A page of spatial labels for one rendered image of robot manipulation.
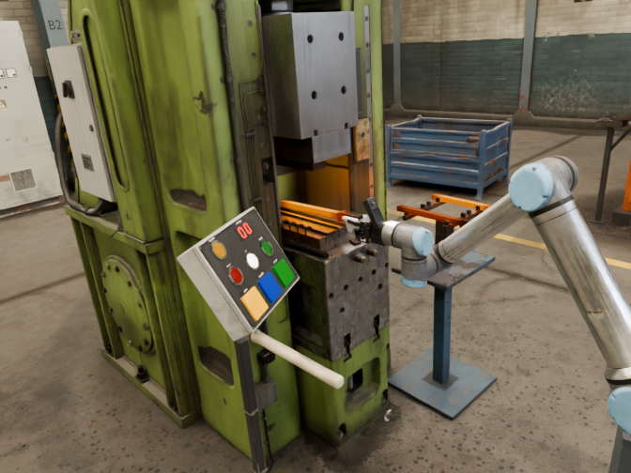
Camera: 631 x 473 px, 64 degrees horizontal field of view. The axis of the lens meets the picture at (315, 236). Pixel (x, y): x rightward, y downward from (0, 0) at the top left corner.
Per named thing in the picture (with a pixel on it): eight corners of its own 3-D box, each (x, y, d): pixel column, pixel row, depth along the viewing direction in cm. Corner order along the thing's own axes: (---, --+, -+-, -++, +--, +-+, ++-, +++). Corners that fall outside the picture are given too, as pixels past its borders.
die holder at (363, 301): (390, 324, 227) (388, 231, 210) (331, 362, 202) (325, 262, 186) (304, 288, 265) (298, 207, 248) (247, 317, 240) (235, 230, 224)
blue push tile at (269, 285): (283, 291, 153) (269, 270, 152) (273, 303, 147) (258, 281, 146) (278, 293, 154) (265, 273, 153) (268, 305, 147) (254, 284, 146)
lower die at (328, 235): (355, 238, 205) (354, 219, 202) (320, 254, 192) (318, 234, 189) (286, 219, 234) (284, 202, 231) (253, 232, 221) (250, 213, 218)
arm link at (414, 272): (436, 282, 180) (437, 251, 176) (415, 294, 174) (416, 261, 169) (415, 274, 187) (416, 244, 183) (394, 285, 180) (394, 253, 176)
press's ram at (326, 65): (373, 122, 197) (369, 10, 183) (301, 140, 173) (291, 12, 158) (300, 116, 226) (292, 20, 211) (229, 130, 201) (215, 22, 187)
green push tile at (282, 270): (295, 277, 162) (283, 257, 161) (286, 287, 155) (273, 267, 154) (291, 279, 162) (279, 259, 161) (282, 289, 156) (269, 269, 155)
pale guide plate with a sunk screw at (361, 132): (371, 157, 220) (369, 117, 214) (357, 161, 214) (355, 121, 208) (367, 157, 221) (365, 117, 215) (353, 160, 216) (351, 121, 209)
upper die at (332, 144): (350, 152, 192) (349, 128, 189) (314, 163, 179) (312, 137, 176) (279, 143, 221) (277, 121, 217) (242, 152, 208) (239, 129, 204)
